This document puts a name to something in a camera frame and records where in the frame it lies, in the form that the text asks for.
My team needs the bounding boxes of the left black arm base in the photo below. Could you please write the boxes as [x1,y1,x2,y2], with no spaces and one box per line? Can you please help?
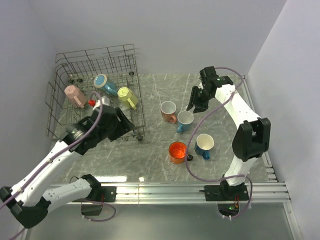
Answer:
[97,186,117,203]

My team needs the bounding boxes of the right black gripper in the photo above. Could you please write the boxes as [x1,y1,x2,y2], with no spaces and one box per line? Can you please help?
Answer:
[186,85,213,114]

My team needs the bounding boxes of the salmon pink mug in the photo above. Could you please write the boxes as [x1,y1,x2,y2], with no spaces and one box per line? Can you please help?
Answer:
[160,101,177,124]

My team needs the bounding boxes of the light pink mug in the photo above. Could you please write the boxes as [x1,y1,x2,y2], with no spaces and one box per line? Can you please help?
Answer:
[64,85,87,109]

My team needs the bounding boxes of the orange enamel mug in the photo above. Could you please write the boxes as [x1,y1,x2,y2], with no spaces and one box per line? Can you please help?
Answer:
[168,141,194,165]

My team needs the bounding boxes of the light blue yellow-inside mug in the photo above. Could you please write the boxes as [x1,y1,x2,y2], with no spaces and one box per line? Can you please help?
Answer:
[93,74,118,96]

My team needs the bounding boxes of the pale yellow mug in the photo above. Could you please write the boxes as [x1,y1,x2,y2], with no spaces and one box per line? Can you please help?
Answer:
[117,87,138,110]

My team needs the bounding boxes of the aluminium mounting rail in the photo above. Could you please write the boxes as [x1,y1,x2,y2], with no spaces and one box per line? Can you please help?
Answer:
[101,182,291,205]

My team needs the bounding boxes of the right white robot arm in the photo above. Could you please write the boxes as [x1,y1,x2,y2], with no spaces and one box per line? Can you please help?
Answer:
[187,66,271,200]

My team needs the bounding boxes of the blue patterned mug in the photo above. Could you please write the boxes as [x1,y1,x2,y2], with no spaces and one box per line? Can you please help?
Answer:
[176,110,194,133]

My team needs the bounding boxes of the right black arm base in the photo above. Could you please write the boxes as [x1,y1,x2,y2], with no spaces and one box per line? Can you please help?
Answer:
[200,184,249,202]

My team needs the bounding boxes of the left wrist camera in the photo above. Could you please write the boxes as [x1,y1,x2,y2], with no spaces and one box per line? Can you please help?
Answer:
[88,96,110,110]

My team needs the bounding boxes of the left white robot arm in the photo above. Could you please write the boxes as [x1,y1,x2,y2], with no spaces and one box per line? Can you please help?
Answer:
[0,104,135,229]

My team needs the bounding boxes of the grey wire dish rack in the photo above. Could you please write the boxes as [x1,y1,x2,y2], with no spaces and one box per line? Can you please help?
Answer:
[45,44,147,141]

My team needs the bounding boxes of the dark blue white-inside mug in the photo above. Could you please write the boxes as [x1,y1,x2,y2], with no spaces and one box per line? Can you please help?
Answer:
[194,133,215,160]

